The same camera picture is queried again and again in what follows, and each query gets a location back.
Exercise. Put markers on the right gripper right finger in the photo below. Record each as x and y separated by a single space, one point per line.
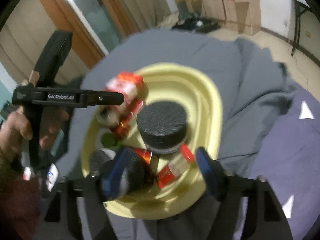
264 219

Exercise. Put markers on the grey blanket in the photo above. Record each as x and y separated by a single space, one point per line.
232 92

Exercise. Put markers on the black folding table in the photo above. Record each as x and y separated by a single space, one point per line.
304 29

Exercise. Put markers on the black suitcase on floor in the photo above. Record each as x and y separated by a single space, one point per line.
195 23

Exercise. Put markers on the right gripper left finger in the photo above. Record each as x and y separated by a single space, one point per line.
117 175

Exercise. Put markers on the red Double Happiness cigarette box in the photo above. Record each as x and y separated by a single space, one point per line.
129 85

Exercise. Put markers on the person left hand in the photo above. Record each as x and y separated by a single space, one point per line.
17 127

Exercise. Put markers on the red silver cigarette box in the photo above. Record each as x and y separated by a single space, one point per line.
175 168

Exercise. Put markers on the dark red cigarette carton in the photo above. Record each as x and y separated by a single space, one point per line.
149 157

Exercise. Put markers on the black grey foam cylinder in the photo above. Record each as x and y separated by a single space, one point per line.
163 126

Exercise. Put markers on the wooden cabinet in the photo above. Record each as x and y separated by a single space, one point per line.
242 16

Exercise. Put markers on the green small toy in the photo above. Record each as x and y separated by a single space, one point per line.
108 140

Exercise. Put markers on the yellow plastic basin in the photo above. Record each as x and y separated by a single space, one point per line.
183 106

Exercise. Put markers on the blue tablecloth with triangles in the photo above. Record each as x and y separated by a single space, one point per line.
287 154

